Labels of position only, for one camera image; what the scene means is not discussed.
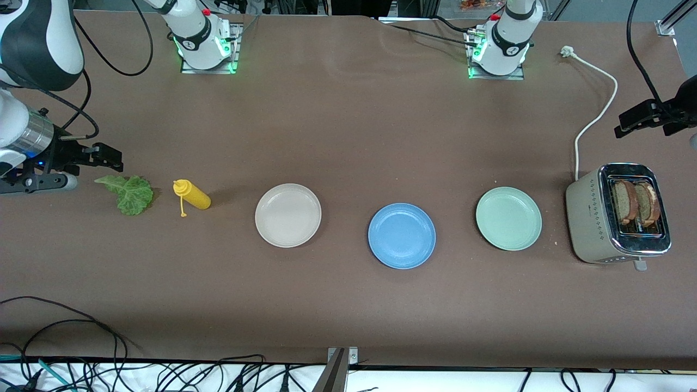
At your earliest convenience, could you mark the green lettuce leaf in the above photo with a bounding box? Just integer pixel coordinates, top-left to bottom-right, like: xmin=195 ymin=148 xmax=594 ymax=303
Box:
xmin=94 ymin=174 xmax=154 ymax=216

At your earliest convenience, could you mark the brown bread slice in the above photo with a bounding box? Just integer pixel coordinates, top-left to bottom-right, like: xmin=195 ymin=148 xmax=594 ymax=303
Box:
xmin=613 ymin=180 xmax=639 ymax=225
xmin=635 ymin=181 xmax=661 ymax=227

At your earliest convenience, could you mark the yellow squeeze bottle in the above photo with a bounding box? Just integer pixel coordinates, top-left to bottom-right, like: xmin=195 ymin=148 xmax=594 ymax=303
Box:
xmin=173 ymin=179 xmax=212 ymax=218

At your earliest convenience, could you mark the blue plate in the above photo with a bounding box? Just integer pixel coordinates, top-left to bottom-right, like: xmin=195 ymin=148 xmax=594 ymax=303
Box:
xmin=368 ymin=203 xmax=437 ymax=270

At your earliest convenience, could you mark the green plate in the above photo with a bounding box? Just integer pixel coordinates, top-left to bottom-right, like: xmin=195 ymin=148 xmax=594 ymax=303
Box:
xmin=475 ymin=187 xmax=543 ymax=252

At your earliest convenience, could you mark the white plate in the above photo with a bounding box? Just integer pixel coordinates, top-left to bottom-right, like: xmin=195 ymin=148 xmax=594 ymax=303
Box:
xmin=255 ymin=183 xmax=322 ymax=249

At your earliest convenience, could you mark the beige chrome toaster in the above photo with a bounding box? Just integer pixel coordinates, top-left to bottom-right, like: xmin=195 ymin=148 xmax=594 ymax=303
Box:
xmin=565 ymin=163 xmax=671 ymax=272

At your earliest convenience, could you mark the white toaster power cord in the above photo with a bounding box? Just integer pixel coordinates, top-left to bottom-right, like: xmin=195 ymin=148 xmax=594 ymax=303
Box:
xmin=561 ymin=46 xmax=619 ymax=182

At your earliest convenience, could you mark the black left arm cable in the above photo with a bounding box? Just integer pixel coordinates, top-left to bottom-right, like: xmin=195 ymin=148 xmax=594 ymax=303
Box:
xmin=626 ymin=0 xmax=668 ymax=107

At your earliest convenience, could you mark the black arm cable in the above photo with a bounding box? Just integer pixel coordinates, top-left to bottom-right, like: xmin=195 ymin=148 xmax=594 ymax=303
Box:
xmin=626 ymin=0 xmax=668 ymax=107
xmin=54 ymin=0 xmax=155 ymax=140

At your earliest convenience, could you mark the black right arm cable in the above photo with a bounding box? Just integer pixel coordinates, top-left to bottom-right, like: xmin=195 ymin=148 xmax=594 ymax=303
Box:
xmin=54 ymin=0 xmax=155 ymax=140

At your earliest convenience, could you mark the aluminium frame extrusion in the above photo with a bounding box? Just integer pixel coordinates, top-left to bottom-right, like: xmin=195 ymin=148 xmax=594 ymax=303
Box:
xmin=656 ymin=0 xmax=697 ymax=36

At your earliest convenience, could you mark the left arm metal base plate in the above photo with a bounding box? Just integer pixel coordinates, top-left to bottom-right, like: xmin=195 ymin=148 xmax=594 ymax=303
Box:
xmin=466 ymin=27 xmax=526 ymax=81

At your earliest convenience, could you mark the black looped table cable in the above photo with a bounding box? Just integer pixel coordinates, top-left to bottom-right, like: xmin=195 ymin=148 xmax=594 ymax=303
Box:
xmin=21 ymin=319 xmax=119 ymax=363
xmin=0 ymin=296 xmax=129 ymax=360

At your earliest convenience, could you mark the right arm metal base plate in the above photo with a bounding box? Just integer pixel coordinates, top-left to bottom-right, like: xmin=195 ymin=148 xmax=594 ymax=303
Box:
xmin=180 ymin=23 xmax=243 ymax=75

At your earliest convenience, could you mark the teal cable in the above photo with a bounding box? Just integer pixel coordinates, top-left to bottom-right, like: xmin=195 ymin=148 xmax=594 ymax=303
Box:
xmin=0 ymin=355 xmax=71 ymax=390

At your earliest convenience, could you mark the black base cable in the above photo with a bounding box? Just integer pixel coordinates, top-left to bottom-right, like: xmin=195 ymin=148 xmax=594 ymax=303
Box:
xmin=381 ymin=15 xmax=480 ymax=47

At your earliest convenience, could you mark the silver metal table bracket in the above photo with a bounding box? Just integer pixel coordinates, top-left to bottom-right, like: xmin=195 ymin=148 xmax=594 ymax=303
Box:
xmin=313 ymin=347 xmax=360 ymax=392

